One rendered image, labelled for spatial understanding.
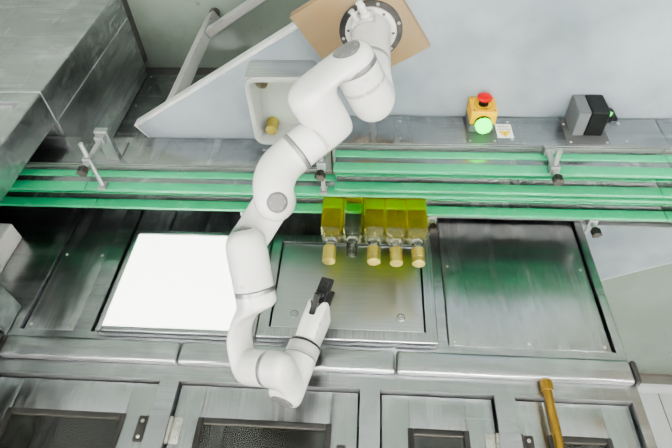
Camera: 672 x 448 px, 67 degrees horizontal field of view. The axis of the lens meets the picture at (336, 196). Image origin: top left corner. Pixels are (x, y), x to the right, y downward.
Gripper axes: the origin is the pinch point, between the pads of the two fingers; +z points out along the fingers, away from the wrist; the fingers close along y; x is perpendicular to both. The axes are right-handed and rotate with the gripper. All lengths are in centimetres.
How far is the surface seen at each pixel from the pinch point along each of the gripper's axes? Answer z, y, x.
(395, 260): 12.9, 1.2, -14.3
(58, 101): 31, 16, 98
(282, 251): 17.0, -13.6, 20.5
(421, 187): 35.2, 6.2, -15.9
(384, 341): -2.9, -12.0, -15.9
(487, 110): 53, 22, -29
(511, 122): 58, 15, -36
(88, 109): 43, 4, 101
